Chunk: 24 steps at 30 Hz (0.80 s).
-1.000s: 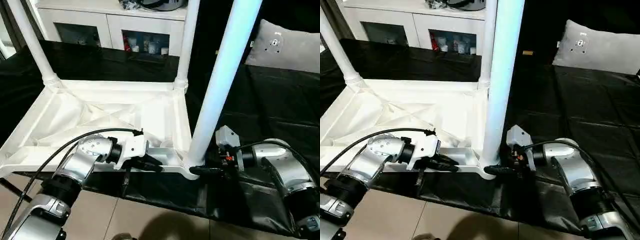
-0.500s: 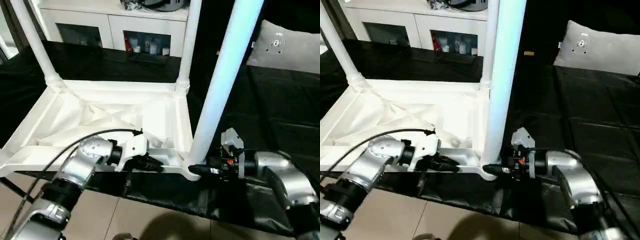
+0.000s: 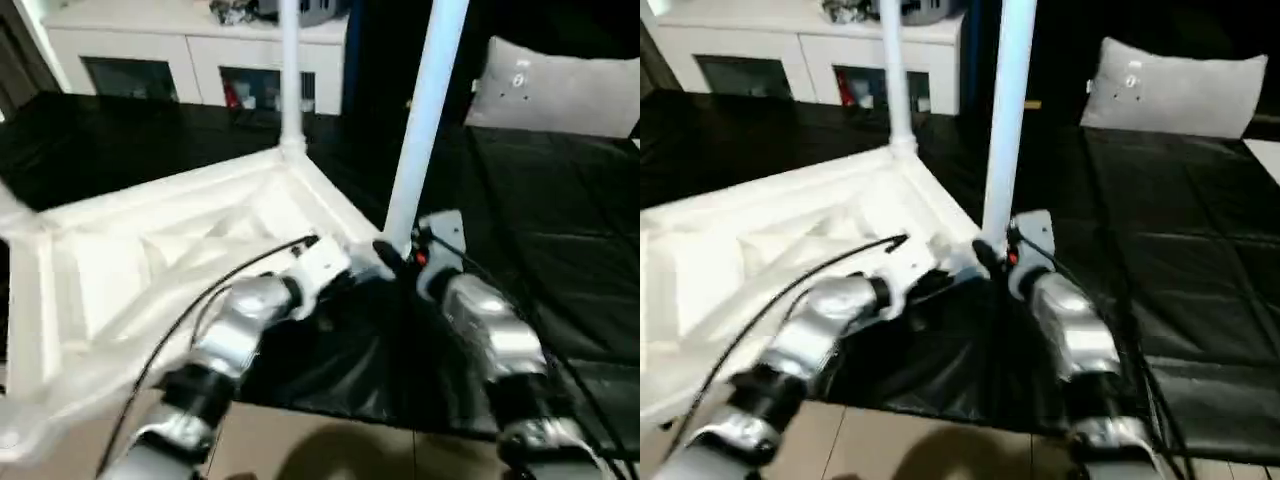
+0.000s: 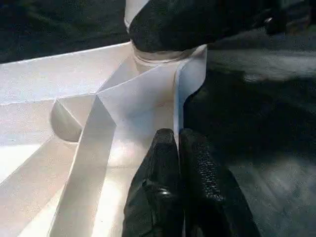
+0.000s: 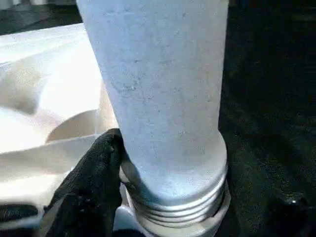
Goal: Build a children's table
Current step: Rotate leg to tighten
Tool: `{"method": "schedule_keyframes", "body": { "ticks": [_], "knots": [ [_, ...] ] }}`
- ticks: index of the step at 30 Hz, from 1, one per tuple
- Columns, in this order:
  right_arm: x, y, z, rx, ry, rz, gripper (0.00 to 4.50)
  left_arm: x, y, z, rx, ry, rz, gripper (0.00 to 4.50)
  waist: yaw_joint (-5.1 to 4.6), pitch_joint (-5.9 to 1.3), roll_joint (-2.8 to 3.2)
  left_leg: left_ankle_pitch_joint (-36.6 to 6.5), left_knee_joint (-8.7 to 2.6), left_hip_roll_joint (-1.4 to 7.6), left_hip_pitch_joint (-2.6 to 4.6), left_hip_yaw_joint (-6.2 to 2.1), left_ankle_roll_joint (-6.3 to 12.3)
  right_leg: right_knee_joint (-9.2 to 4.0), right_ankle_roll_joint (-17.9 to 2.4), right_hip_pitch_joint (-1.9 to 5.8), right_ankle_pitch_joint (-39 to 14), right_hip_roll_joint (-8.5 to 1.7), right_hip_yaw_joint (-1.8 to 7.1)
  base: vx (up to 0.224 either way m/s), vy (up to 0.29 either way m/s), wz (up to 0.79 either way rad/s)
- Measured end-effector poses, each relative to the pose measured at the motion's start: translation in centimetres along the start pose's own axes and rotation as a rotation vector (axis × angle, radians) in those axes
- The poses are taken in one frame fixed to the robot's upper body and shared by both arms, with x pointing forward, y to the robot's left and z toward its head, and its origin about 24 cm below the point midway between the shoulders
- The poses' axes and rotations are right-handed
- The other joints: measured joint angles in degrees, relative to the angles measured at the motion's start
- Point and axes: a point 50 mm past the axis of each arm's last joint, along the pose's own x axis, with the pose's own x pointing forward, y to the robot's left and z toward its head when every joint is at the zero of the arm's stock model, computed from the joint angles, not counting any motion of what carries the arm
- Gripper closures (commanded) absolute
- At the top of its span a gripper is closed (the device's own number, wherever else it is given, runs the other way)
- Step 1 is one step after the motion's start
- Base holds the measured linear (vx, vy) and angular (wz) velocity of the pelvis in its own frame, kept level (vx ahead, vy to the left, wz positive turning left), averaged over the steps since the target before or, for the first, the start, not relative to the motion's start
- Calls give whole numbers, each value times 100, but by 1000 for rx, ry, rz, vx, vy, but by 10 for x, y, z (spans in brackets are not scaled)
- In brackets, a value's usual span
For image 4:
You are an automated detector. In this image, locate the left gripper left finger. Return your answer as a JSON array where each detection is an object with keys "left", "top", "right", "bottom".
[{"left": 121, "top": 128, "right": 185, "bottom": 237}]

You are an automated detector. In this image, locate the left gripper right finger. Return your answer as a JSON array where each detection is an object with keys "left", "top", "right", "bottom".
[{"left": 178, "top": 128, "right": 263, "bottom": 237}]

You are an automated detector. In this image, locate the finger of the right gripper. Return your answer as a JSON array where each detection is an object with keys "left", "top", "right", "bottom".
[{"left": 129, "top": 0, "right": 271, "bottom": 53}]

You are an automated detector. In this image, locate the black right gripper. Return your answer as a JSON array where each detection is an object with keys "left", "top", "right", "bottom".
[{"left": 257, "top": 0, "right": 316, "bottom": 37}]

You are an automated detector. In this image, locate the white plastic table leg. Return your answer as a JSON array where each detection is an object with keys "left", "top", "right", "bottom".
[{"left": 123, "top": 0, "right": 200, "bottom": 64}]

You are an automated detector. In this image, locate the white plastic table top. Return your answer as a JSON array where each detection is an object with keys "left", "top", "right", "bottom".
[{"left": 0, "top": 41, "right": 209, "bottom": 237}]

